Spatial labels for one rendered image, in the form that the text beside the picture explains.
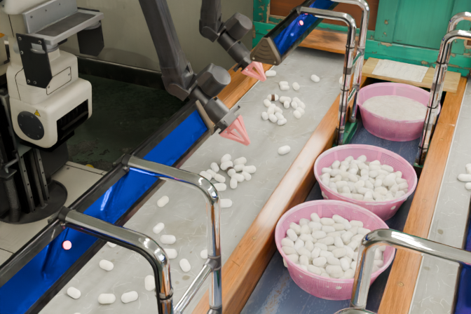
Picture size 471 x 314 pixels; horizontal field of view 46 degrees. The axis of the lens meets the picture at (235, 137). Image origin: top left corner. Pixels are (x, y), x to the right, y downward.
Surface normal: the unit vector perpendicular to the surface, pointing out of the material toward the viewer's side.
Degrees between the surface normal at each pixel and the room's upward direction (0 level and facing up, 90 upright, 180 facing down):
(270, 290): 0
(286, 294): 0
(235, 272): 0
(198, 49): 90
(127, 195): 58
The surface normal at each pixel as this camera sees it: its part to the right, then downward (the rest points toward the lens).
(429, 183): 0.00, -0.85
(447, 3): -0.43, 0.47
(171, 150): 0.77, -0.26
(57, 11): 0.92, 0.21
